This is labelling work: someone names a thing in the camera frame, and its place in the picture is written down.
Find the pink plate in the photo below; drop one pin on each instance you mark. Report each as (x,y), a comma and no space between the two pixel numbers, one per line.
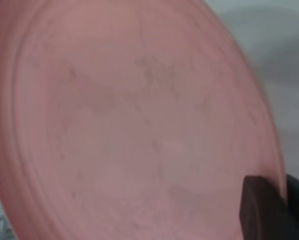
(119,112)

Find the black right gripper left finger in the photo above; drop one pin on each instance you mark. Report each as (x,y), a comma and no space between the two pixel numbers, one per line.
(262,212)

